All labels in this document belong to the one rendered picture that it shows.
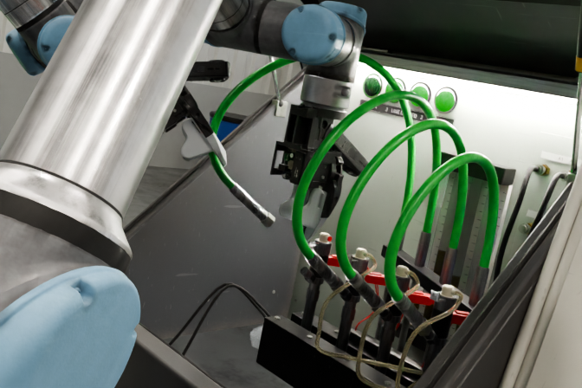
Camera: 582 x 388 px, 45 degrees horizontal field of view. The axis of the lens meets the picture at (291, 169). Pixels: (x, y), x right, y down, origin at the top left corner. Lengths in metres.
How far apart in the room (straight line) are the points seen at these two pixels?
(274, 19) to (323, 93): 0.14
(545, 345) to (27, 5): 0.77
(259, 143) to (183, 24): 0.93
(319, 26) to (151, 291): 0.66
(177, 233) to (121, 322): 0.91
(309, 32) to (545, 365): 0.50
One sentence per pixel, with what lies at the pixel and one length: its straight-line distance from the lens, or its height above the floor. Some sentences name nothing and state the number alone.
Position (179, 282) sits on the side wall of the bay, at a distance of 1.37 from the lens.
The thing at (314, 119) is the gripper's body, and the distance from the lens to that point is 1.02.
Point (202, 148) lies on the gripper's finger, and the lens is 1.08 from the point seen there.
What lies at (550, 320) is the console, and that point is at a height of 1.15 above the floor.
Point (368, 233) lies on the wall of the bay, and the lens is 1.43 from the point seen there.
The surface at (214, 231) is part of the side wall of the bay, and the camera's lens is 1.38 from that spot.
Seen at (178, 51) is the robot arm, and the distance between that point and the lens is 0.47.
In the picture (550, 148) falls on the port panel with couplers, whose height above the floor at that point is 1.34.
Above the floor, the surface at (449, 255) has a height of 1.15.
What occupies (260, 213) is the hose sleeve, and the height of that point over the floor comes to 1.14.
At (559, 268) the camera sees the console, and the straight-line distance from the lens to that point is 0.93.
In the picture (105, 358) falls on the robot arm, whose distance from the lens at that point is 0.43.
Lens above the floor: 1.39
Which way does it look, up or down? 8 degrees down
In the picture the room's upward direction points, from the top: 11 degrees clockwise
